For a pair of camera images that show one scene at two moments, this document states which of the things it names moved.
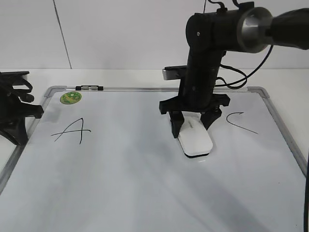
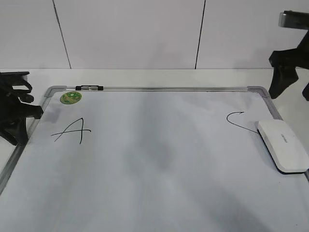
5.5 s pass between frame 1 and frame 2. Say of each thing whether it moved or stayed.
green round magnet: stayed
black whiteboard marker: stayed
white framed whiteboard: stayed
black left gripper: stayed
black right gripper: moved
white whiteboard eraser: moved
